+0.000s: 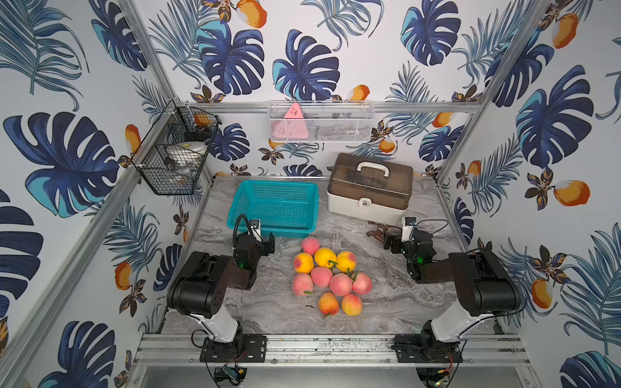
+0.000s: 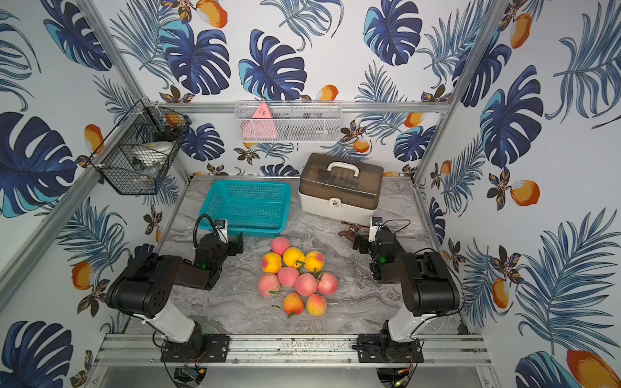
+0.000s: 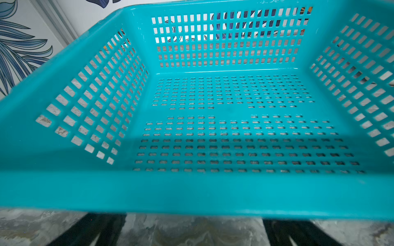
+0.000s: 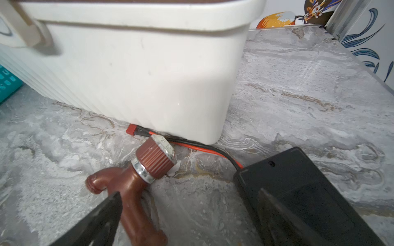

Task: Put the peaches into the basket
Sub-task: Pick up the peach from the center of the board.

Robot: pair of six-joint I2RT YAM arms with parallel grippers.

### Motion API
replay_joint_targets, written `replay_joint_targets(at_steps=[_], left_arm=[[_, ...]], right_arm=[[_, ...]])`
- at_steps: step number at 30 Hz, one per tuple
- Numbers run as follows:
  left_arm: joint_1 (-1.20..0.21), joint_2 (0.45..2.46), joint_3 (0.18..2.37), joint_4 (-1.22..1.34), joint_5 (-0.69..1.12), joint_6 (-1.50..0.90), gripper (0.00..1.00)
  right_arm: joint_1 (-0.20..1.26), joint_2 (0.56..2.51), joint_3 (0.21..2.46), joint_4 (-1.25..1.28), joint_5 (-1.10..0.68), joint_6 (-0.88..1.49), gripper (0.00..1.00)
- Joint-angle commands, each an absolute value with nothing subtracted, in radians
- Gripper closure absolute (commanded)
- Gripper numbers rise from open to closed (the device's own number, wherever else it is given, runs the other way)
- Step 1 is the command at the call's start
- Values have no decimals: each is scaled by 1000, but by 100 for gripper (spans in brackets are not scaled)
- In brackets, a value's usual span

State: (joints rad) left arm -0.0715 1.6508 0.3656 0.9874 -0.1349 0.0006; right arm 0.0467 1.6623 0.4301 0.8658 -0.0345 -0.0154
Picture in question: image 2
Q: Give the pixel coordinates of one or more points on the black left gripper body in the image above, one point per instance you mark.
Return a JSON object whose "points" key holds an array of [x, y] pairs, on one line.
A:
{"points": [[233, 243]]}

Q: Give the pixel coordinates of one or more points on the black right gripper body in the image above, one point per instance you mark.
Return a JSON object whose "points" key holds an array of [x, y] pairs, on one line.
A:
{"points": [[367, 247]]}

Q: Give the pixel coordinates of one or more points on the teal plastic basket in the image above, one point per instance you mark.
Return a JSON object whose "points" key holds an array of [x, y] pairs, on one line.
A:
{"points": [[253, 208]]}

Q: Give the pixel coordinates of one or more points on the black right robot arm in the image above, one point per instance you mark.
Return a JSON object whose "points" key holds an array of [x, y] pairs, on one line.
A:
{"points": [[428, 292]]}

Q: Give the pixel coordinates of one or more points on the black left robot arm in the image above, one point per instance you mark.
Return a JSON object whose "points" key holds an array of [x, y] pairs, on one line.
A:
{"points": [[143, 291]]}

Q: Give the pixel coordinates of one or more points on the brown toy figure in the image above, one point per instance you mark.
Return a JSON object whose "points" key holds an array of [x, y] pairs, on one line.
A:
{"points": [[350, 233]]}

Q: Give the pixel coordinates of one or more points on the pink peach top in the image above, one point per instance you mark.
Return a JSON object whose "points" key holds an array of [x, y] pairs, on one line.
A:
{"points": [[280, 245]]}

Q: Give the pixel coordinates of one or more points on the brown white storage box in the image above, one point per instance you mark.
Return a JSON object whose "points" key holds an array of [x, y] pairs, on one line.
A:
{"points": [[339, 189]]}

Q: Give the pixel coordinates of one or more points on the yellow peach centre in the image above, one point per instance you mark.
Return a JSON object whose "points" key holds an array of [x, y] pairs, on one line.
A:
{"points": [[294, 257]]}

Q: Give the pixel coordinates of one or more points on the pink triangle object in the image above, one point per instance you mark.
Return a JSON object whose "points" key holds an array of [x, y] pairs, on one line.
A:
{"points": [[261, 126]]}

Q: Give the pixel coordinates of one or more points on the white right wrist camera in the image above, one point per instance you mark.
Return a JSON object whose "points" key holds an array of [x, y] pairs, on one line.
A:
{"points": [[376, 224]]}

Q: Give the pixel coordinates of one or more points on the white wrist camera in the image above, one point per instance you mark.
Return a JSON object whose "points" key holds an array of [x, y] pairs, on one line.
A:
{"points": [[376, 224], [221, 229]]}

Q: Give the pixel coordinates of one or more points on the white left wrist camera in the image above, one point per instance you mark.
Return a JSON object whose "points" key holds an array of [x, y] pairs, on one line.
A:
{"points": [[221, 229]]}

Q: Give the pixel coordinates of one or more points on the white bowl in wire basket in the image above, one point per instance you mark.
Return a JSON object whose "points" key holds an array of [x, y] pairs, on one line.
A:
{"points": [[151, 155]]}

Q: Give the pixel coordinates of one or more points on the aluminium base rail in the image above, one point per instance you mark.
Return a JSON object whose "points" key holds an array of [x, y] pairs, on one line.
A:
{"points": [[328, 351]]}

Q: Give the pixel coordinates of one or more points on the black wire wall basket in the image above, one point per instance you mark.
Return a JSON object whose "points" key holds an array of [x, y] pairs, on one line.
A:
{"points": [[148, 139]]}

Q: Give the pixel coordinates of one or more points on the clear wall shelf tray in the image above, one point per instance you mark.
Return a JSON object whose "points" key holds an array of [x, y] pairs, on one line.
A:
{"points": [[298, 121]]}

